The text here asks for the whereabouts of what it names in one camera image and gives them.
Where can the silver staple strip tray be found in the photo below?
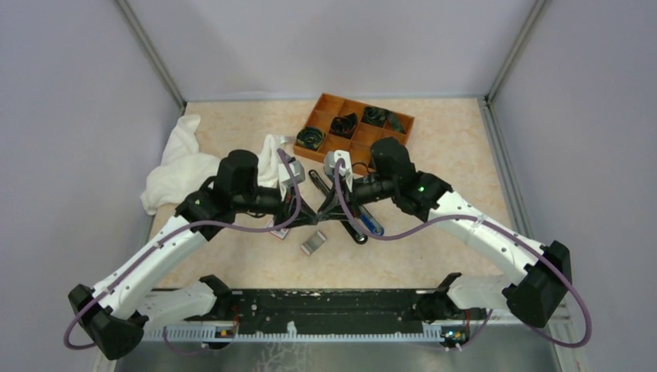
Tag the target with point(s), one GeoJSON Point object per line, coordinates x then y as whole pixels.
{"type": "Point", "coordinates": [313, 243]}

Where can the red white staple box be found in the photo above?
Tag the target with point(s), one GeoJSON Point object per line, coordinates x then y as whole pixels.
{"type": "Point", "coordinates": [279, 233]}

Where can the black rolled tape red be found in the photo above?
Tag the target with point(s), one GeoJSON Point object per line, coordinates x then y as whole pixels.
{"type": "Point", "coordinates": [344, 126]}

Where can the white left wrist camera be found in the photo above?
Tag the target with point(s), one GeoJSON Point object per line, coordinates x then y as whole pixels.
{"type": "Point", "coordinates": [291, 173]}

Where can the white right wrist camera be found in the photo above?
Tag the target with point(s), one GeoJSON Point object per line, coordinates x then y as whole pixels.
{"type": "Point", "coordinates": [339, 160]}

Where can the dark rolled tape top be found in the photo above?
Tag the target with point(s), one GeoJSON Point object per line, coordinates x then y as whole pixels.
{"type": "Point", "coordinates": [379, 116]}

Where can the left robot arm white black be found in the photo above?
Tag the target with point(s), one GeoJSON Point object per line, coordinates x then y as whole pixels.
{"type": "Point", "coordinates": [119, 310]}

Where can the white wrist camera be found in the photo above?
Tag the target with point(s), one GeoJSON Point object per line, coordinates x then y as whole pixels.
{"type": "Point", "coordinates": [291, 173]}
{"type": "Point", "coordinates": [339, 160]}

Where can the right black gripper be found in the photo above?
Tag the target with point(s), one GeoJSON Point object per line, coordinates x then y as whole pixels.
{"type": "Point", "coordinates": [332, 210]}

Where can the dark rolled tape green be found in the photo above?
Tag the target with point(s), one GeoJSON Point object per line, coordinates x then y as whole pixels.
{"type": "Point", "coordinates": [310, 138]}

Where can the white crumpled towel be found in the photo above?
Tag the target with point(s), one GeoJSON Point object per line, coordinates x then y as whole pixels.
{"type": "Point", "coordinates": [184, 168]}

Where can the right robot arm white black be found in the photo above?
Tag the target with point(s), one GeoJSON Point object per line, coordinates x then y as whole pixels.
{"type": "Point", "coordinates": [535, 277]}

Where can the aluminium frame rail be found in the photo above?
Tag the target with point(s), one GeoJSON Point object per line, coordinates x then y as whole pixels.
{"type": "Point", "coordinates": [447, 333]}

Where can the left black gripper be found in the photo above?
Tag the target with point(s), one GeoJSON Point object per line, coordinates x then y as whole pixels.
{"type": "Point", "coordinates": [306, 215]}

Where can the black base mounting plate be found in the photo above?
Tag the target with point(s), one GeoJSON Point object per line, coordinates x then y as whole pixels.
{"type": "Point", "coordinates": [337, 312]}

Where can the orange compartment tray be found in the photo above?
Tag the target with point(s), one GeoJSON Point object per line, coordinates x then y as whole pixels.
{"type": "Point", "coordinates": [329, 106]}

